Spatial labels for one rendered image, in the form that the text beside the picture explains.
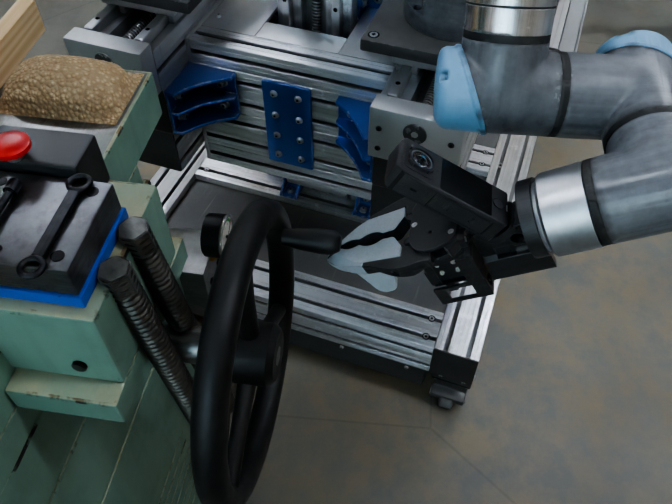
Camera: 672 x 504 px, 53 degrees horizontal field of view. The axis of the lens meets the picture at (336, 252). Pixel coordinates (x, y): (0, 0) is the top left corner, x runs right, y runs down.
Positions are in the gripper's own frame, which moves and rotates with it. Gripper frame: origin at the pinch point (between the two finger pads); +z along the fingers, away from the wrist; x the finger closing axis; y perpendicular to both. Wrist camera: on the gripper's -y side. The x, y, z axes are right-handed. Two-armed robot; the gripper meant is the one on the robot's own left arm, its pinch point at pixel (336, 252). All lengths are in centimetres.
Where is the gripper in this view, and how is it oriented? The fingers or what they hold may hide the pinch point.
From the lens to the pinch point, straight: 66.9
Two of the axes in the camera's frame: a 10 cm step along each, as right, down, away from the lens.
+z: -8.5, 2.2, 4.7
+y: 5.0, 6.1, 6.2
